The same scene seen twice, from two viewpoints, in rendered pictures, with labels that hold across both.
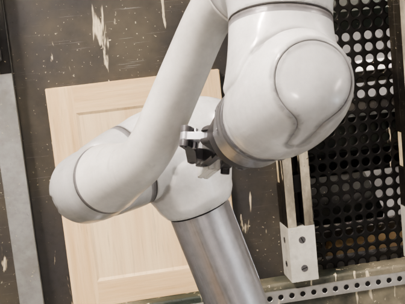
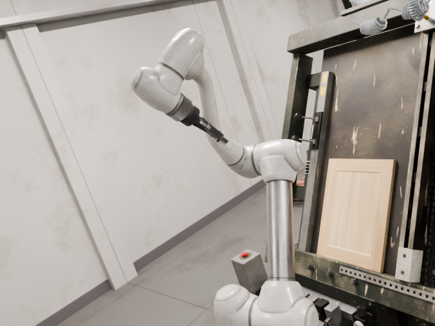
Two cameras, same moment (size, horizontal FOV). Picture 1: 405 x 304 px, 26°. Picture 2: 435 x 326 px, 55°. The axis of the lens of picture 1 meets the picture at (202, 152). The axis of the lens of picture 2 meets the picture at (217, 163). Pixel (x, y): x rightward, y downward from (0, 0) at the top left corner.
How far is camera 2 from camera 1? 1.55 m
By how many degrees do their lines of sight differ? 69
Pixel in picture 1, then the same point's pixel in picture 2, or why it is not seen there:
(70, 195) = not seen: hidden behind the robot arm
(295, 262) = (398, 266)
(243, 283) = (274, 214)
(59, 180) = not seen: hidden behind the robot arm
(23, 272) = (303, 229)
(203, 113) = (280, 143)
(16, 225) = (305, 209)
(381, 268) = not seen: outside the picture
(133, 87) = (358, 162)
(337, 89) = (136, 79)
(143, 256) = (345, 240)
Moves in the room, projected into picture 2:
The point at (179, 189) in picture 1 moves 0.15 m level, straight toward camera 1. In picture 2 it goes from (261, 167) to (228, 182)
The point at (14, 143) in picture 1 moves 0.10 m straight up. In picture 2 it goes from (312, 176) to (307, 159)
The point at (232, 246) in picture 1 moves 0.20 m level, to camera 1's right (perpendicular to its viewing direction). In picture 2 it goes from (274, 198) to (303, 207)
